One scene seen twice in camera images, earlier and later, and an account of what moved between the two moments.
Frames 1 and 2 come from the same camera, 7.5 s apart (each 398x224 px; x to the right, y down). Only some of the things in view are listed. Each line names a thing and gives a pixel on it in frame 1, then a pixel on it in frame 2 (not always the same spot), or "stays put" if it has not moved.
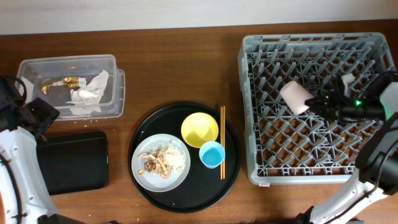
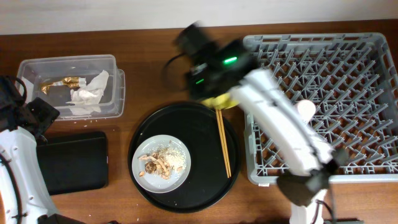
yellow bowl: [198, 128] → [222, 101]
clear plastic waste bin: [78, 87] stays put
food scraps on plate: [163, 158] stays put
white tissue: [86, 99] stays put
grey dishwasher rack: [286, 148] stays put
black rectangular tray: [74, 162] stays put
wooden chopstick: [221, 134] → [217, 111]
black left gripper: [45, 111] stays put
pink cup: [295, 96] → [306, 109]
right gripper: [331, 106] → [194, 96]
